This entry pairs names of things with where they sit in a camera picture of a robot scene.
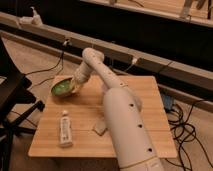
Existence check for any blue box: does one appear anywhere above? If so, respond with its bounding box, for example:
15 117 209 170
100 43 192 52
161 94 174 110

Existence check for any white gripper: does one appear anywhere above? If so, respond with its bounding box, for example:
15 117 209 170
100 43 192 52
70 63 92 93

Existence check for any small beige sponge block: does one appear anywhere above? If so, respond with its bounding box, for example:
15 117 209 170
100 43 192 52
93 118 107 136

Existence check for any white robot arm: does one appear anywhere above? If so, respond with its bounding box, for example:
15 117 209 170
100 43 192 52
73 48 164 171

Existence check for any long metal rail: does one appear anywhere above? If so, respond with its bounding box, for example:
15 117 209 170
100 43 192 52
0 12 213 91

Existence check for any black office chair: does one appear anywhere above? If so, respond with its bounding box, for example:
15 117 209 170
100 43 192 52
0 37 45 171

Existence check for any wooden board table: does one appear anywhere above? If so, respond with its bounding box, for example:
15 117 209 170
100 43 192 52
29 76 177 158

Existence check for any white spray bottle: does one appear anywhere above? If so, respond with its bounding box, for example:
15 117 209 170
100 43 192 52
18 6 43 26

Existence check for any black cable bundle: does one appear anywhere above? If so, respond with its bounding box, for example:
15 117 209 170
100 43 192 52
164 99 213 171

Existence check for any black floor cable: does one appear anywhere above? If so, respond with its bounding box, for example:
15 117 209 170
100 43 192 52
23 43 68 92

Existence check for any green ceramic bowl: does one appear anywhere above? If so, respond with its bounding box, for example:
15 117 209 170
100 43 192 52
51 78 73 97

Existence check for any white tube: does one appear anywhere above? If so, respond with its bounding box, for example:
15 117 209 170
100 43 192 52
59 110 73 147

